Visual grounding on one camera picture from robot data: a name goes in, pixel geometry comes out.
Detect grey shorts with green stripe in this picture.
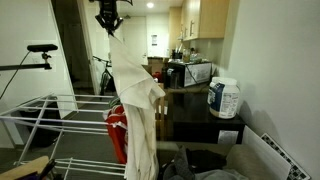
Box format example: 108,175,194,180
109,96,122,108

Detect paper wall notice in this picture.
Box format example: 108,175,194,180
150,33,159,47

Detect cream white terry towel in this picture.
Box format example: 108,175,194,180
108,33,167,180

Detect grey clothes pile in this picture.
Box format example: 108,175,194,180
194,168,250,180

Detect white board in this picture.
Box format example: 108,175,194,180
241,125,293,180

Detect black bicycle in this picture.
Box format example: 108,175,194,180
91,54,117,97

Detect red kitchen item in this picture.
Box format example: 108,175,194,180
152,71,165,83

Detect large blue-label protein tub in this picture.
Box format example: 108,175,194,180
206,76,241,120

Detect black clamp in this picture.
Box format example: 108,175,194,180
35,158,58,180

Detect red white-trimmed garment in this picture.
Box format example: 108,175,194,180
104,104,130,165

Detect black camera cable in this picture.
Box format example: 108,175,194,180
0,50,32,101

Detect black utensil holder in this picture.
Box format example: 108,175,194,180
171,49,184,61

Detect wooden board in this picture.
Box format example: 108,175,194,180
0,155,51,180

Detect black coffee machine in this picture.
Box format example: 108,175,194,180
167,60,214,89

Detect grey waffle knit blanket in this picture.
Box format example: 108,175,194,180
162,145,198,180

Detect checkered calibration board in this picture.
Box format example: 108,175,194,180
259,132,313,180

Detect black coffee maker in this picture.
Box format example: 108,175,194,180
162,67,181,90

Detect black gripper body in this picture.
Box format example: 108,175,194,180
95,0,124,26

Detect light wood wall cabinet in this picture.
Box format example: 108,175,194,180
167,0,231,43

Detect black side table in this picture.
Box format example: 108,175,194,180
165,91,247,145

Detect black bin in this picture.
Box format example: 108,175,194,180
17,99,63,148

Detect white metal drying rack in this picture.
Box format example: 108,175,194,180
0,93,130,178

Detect white door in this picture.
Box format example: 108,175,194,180
121,15,149,66

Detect brown cardboard box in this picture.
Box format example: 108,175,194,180
147,56,170,76

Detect wooden slatted chair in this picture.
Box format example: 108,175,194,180
154,82,168,141

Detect black garment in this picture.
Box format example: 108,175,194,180
185,148,228,175

